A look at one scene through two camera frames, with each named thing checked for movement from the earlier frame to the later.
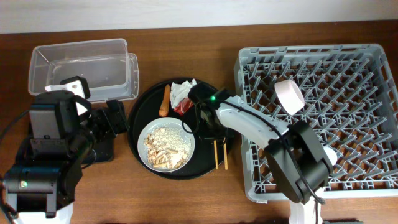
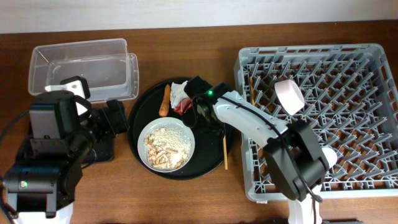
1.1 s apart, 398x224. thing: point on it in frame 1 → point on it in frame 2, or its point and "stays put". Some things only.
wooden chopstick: x=215 y=146 → x=253 y=100
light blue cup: x=331 y=155 stays put
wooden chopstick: x=225 y=153 stays put
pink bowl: x=290 y=96 stays put
